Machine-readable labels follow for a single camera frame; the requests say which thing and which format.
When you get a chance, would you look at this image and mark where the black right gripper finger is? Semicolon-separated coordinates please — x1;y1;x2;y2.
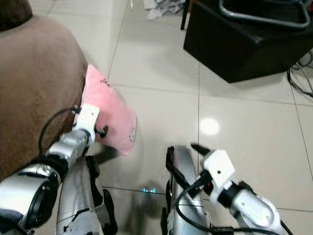
191;142;212;158

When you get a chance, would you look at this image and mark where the pink pillow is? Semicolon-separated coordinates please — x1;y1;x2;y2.
81;64;138;156

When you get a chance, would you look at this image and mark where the brown fabric sofa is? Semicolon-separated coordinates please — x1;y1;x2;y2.
0;15;89;183

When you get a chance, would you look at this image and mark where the dark brown sofa cushion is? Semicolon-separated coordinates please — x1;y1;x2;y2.
0;0;34;31

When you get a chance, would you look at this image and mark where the dark furniture leg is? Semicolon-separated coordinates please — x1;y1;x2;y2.
180;0;192;31

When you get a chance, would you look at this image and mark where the grey white crumpled cloth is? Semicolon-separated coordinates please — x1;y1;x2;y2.
143;0;187;21

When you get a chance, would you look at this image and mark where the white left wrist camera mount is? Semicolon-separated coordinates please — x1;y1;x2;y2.
73;103;101;141

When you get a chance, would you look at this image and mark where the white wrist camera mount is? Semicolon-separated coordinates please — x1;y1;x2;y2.
73;103;101;141
201;149;237;203

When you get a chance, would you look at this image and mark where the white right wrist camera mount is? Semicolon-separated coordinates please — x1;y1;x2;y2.
201;149;237;203

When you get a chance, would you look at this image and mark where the black floor cable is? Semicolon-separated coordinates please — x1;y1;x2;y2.
286;49;313;98

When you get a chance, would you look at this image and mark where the grey metal tube frame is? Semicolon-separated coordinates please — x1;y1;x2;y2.
219;0;313;29

